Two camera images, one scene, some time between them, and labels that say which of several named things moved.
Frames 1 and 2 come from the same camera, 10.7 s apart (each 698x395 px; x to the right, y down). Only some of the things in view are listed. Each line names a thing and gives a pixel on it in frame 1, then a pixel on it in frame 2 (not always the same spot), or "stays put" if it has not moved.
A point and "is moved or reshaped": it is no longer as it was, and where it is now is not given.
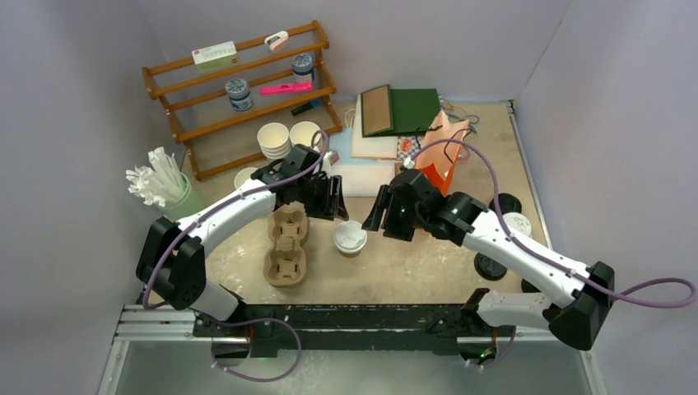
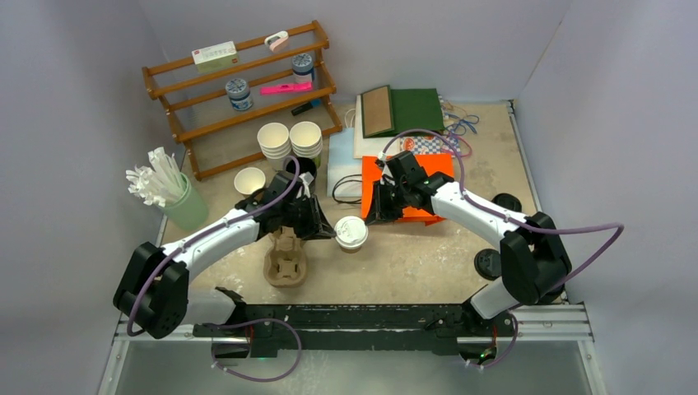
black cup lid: x=489 y=267 stays put
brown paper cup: x=350 y=254 is moved or reshaped
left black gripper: x=322 y=211 to x=321 y=228
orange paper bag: x=438 y=161 to x=372 y=172
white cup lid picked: x=349 y=237 stays put
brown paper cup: x=243 y=176 stays put
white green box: x=215 y=57 stays put
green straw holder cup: x=190 y=203 stays put
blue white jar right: x=302 y=67 stays put
